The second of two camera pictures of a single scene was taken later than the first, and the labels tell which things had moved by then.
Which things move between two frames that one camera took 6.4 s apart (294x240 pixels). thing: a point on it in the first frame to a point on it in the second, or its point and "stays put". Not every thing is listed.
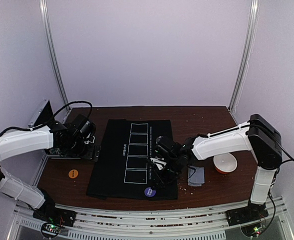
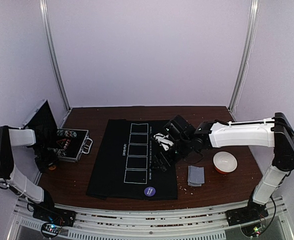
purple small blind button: [149, 192] stays put
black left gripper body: [76, 147] to [45, 158]
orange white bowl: [225, 163] stays put
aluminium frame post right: [252, 36] stays put
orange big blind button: [73, 173] to [52, 168]
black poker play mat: [121, 170] stays put
